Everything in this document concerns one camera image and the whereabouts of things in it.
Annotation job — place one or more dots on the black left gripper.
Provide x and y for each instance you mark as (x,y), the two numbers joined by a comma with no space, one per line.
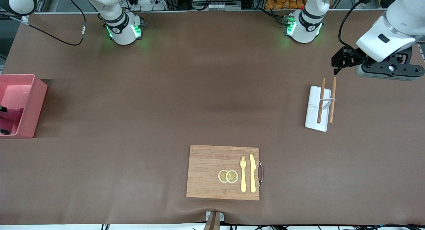
(358,58)

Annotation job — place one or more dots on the red cloth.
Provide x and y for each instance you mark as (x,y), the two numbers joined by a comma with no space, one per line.
(11,118)

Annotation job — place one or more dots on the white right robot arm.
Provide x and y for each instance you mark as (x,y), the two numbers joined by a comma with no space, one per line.
(123,32)

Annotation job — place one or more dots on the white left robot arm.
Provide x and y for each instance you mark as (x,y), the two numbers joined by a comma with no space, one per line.
(395,21)

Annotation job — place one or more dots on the pink plastic bin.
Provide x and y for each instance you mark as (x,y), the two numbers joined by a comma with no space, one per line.
(31,104)

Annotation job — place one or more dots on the brown wooden rod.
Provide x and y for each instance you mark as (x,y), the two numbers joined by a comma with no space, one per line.
(332,100)
(320,100)

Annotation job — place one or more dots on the white elastic band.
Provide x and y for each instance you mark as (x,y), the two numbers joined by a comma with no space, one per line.
(328,99)

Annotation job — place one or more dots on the white rack base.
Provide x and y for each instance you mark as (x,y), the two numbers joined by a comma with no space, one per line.
(313,120)

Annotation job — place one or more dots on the yellow plastic knife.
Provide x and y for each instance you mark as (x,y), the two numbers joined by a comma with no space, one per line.
(252,173)

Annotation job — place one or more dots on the yellow plastic fork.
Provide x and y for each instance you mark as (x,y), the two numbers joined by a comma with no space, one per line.
(243,177)

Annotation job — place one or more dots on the lemon slice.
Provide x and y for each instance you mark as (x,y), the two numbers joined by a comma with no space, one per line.
(221,176)
(232,176)

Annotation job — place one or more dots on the wooden cutting board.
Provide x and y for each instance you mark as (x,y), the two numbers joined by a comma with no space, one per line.
(206,173)

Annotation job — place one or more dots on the white power strip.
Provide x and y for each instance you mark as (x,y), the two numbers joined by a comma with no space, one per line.
(146,1)

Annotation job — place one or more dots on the grey table clamp bracket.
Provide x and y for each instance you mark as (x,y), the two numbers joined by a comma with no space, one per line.
(214,218)

